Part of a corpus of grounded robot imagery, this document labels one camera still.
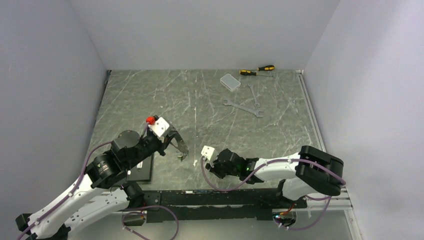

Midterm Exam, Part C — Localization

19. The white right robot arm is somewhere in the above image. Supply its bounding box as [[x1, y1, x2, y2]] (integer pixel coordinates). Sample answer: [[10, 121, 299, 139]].
[[200, 145, 346, 208]]

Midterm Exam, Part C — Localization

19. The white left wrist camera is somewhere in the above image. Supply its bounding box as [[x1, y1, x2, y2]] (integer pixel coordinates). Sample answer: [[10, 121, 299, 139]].
[[146, 116, 171, 138]]

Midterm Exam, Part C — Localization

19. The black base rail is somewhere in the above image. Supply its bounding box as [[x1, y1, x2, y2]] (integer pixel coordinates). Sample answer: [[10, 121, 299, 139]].
[[128, 188, 307, 223]]

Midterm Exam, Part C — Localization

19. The yellow black screwdriver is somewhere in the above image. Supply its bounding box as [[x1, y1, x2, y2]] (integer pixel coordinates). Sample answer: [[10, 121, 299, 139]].
[[257, 65, 275, 71], [239, 69, 273, 77]]

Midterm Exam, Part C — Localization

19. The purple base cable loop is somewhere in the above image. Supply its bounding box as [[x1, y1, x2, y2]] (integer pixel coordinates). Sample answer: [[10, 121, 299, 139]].
[[121, 204, 180, 240]]

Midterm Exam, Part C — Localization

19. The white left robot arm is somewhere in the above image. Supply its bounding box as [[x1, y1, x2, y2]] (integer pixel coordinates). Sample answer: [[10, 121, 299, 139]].
[[15, 126, 176, 240]]

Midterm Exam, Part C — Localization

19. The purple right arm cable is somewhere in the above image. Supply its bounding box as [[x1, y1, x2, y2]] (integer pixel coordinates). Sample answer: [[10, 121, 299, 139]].
[[200, 155, 347, 232]]

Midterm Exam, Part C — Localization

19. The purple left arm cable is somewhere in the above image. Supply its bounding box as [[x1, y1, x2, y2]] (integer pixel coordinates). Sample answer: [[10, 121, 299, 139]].
[[14, 121, 152, 240]]

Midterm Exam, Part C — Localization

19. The black flat box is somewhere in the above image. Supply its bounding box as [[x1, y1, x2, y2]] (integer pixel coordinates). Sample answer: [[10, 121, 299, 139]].
[[126, 154, 154, 183]]

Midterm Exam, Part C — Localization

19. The clear plastic box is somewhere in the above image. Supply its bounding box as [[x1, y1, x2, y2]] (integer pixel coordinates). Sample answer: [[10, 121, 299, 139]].
[[220, 73, 241, 92]]

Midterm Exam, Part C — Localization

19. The yellow black screwdriver lower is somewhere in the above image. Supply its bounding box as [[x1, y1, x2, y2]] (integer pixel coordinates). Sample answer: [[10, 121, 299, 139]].
[[239, 69, 273, 77]]

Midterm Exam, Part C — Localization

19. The small silver wrench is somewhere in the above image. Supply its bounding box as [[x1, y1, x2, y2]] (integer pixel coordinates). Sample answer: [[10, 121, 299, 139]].
[[248, 83, 261, 108]]

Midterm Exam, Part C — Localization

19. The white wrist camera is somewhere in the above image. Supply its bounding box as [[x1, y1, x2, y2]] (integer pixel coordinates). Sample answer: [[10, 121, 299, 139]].
[[200, 145, 218, 162], [146, 116, 171, 138]]

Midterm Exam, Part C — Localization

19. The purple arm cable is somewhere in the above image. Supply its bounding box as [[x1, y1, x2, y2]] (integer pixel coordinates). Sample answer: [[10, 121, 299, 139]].
[[200, 155, 347, 232], [14, 121, 152, 240]]

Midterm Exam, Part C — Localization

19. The large silver wrench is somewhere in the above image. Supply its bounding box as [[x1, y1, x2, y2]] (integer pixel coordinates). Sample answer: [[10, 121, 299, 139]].
[[223, 98, 264, 118]]

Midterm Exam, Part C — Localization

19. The yellow black screwdriver upper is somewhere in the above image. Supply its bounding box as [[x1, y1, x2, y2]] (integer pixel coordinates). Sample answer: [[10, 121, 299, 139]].
[[257, 65, 275, 71]]

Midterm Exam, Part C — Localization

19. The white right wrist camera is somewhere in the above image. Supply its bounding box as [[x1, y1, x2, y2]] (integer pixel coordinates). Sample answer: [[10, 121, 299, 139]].
[[200, 145, 218, 162]]

